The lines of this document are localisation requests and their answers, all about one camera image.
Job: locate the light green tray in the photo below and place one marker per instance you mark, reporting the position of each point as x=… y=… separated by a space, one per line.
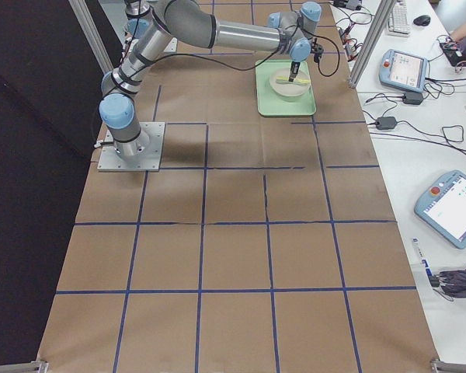
x=270 y=104

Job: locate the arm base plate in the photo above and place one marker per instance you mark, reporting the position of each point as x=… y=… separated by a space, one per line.
x=142 y=154

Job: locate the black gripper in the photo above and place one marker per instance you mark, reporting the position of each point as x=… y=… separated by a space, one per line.
x=294 y=68

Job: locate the far teach pendant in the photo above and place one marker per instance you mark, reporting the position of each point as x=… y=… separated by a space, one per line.
x=403 y=71

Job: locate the black computer mouse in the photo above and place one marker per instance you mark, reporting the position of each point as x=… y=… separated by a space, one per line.
x=423 y=20

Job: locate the white round plate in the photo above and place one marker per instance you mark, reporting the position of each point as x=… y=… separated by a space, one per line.
x=289 y=92

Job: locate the yellow plastic fork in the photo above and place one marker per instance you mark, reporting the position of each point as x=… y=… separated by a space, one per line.
x=300 y=81

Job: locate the teach pendant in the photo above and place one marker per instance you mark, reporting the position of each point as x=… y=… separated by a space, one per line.
x=403 y=71
x=443 y=207

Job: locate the black curtain panel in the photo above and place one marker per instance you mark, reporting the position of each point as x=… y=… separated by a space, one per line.
x=49 y=97

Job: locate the near teach pendant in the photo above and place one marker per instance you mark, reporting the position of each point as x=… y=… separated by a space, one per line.
x=443 y=207

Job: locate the green plastic spoon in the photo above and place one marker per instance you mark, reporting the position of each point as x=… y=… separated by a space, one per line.
x=283 y=80

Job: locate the white keyboard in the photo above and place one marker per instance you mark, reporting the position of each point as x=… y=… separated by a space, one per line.
x=398 y=24

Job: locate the black power adapter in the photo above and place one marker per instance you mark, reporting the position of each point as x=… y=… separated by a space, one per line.
x=385 y=123

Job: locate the aluminium frame post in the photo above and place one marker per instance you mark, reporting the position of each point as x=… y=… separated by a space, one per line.
x=381 y=17

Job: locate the dark folded umbrella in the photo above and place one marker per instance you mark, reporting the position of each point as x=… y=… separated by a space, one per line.
x=449 y=284

